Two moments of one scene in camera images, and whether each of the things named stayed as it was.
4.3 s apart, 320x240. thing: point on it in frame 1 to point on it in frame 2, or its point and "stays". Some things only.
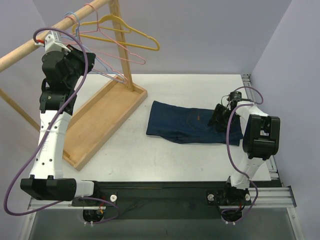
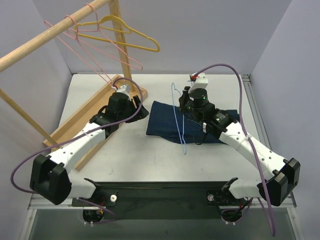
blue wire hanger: (123, 80) to (177, 119)
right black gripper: (220, 114) to (184, 100)
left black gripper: (83, 60) to (136, 107)
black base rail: (137, 200) stays
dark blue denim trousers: (189, 125) stays
